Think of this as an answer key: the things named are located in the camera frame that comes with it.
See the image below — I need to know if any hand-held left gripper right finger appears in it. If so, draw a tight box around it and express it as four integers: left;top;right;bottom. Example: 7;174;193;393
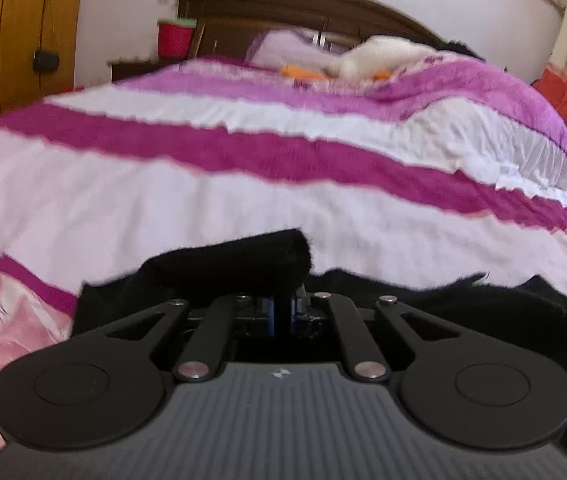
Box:
283;290;470;382

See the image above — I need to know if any small black bag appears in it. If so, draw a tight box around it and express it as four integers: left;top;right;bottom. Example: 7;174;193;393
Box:
32;5;62;74

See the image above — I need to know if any red bucket with green rim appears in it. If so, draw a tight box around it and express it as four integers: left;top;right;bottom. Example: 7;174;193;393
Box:
157;17;198;60

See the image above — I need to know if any light wooden wardrobe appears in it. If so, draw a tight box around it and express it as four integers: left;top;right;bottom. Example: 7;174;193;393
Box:
0;0;87;132

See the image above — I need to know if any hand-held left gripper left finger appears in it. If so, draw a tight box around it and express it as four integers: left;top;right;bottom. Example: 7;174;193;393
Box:
98;292;281;381

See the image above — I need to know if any black cardigan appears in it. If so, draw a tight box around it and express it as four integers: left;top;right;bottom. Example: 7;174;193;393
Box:
72;228;567;466

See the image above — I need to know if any dark wooden headboard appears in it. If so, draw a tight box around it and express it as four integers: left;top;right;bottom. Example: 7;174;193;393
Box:
177;0;447;63

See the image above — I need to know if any orange plush toy part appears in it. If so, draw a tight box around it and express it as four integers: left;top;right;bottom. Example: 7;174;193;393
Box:
282;64;327;82

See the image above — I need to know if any white plush toy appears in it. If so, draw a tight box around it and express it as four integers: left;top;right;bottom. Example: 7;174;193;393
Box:
327;35;437;80

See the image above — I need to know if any purple white floral bedcover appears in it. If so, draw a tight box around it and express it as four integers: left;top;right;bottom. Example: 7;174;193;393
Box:
0;55;567;466

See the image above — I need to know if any dark wooden nightstand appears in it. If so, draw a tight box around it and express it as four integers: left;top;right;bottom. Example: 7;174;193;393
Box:
107;57;166;83

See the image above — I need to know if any folded purple white quilt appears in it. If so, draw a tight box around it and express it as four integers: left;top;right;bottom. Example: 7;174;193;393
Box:
358;50;567;192

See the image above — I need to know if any lilac pillow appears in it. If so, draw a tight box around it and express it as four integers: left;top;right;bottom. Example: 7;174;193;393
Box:
247;29;359;72

